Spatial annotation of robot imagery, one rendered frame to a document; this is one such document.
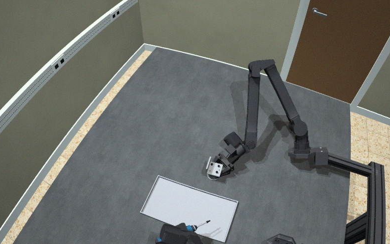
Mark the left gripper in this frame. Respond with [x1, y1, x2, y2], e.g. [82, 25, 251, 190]
[175, 223, 188, 231]

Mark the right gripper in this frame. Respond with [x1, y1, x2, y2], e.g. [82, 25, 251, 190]
[213, 153, 234, 177]

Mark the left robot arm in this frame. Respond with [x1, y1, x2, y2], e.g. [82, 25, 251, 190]
[156, 224, 293, 244]

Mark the white shallow rectangular tray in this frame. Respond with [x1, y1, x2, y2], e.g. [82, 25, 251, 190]
[140, 175, 238, 243]

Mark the white l-shaped bracket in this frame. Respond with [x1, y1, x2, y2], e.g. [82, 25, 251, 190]
[205, 157, 223, 177]

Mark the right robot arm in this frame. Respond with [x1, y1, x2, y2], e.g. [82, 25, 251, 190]
[223, 59, 310, 165]

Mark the grey cylinder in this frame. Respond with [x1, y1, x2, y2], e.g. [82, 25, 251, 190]
[207, 175, 218, 180]

